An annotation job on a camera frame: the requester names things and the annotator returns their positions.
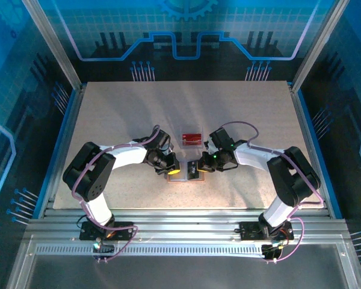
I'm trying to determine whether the black credit card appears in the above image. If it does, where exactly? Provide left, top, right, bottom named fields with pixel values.
left=187, top=160, right=199, bottom=182

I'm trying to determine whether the aluminium mounting rail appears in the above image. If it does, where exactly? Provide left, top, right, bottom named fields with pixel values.
left=23, top=207, right=350, bottom=246

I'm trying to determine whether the slotted cable duct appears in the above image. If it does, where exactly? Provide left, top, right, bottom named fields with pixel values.
left=35, top=245, right=267, bottom=256

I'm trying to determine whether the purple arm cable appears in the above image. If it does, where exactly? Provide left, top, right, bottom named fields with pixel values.
left=219, top=120, right=325, bottom=265
left=71, top=123, right=161, bottom=265

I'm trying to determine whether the aluminium frame post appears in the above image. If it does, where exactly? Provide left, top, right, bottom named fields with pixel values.
left=20, top=0, right=87, bottom=91
left=290, top=0, right=351, bottom=91

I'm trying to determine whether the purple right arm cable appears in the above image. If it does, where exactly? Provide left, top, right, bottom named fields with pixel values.
left=219, top=120, right=325, bottom=265

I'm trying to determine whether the red credit card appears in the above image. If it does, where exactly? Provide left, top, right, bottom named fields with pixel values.
left=182, top=133, right=203, bottom=147

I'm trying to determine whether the grey metal panel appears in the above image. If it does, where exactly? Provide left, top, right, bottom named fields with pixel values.
left=26, top=243, right=350, bottom=289

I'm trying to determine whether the small black controller box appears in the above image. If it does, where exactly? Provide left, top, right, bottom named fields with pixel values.
left=91, top=240, right=115, bottom=261
left=261, top=242, right=285, bottom=262

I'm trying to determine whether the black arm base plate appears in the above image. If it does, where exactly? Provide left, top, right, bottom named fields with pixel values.
left=238, top=221, right=295, bottom=241
left=79, top=221, right=135, bottom=241

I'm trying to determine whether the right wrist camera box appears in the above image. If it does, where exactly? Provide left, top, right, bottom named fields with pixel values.
left=204, top=128, right=235, bottom=154

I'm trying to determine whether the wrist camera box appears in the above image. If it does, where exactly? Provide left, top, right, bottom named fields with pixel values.
left=152, top=129, right=173, bottom=151
left=204, top=128, right=235, bottom=154

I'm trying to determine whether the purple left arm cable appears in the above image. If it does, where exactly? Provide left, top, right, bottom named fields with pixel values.
left=71, top=123, right=161, bottom=265

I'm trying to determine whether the blue table edge strip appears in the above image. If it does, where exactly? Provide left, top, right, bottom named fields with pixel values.
left=32, top=89, right=79, bottom=220
left=294, top=89, right=344, bottom=220

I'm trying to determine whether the aluminium side rail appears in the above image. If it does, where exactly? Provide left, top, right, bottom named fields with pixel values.
left=288, top=81, right=332, bottom=211
left=43, top=84, right=88, bottom=211

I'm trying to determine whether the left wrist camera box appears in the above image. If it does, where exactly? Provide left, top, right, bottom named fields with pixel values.
left=152, top=129, right=173, bottom=151

